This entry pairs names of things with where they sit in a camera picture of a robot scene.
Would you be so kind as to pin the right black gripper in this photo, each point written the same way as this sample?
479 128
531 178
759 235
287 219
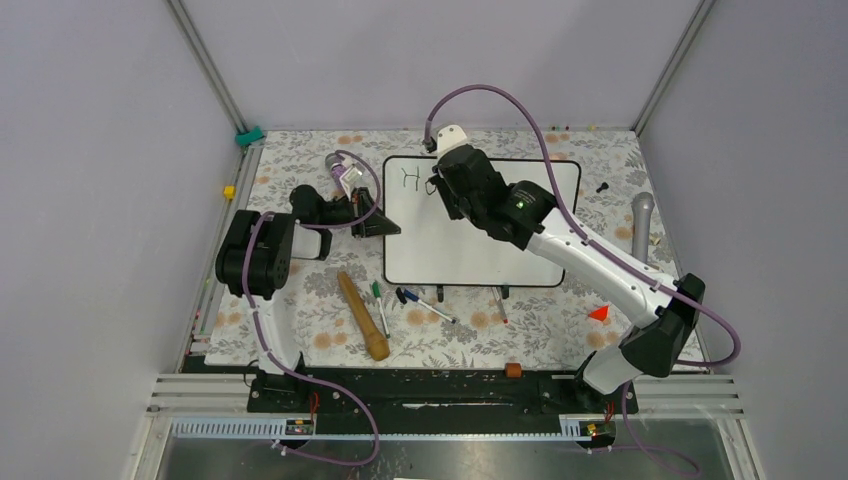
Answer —
443 188

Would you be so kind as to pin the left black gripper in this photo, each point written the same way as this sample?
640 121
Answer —
376 224

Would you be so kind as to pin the white whiteboard black frame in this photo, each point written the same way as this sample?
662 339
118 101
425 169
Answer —
433 249

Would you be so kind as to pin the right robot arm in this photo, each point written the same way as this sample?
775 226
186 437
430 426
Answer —
660 308

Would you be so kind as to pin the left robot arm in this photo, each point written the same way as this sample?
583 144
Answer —
255 257

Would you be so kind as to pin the green cap whiteboard marker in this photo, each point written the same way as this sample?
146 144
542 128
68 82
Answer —
376 291

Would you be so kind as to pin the blue cap whiteboard marker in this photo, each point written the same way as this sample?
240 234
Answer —
410 296

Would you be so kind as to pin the red cap whiteboard marker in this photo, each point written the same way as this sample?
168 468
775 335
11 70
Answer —
496 291

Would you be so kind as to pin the purple glitter microphone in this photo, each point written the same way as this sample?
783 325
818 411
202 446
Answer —
335 164

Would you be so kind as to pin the floral patterned table mat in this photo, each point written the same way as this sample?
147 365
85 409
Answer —
548 328

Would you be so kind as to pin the teal corner clip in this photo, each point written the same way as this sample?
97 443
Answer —
247 138

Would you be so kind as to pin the silver grey microphone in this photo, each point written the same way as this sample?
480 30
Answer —
643 205

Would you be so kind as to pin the small red block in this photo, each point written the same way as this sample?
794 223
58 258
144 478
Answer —
600 314

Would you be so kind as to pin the orange cylinder block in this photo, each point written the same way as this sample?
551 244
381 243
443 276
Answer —
513 370

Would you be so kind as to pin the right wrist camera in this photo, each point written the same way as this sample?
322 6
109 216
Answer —
449 138

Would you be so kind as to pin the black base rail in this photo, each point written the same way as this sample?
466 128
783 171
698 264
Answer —
360 401

